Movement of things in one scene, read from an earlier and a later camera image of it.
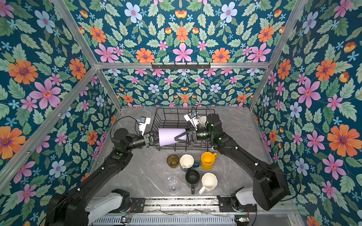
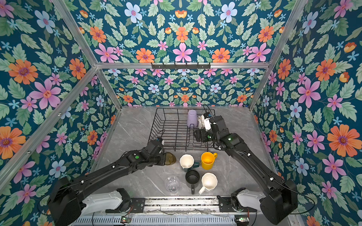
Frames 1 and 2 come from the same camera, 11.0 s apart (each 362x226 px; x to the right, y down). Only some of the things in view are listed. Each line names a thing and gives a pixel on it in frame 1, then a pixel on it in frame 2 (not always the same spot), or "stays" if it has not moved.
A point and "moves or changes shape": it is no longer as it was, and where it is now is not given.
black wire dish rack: [176, 129] stays
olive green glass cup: [172, 161] moves or changes shape
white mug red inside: [202, 120] stays
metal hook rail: [186, 66] stays
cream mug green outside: [187, 162] stays
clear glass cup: [172, 183] stays
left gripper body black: [147, 140] → [159, 160]
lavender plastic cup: [167, 135] moves or changes shape
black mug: [192, 179] stays
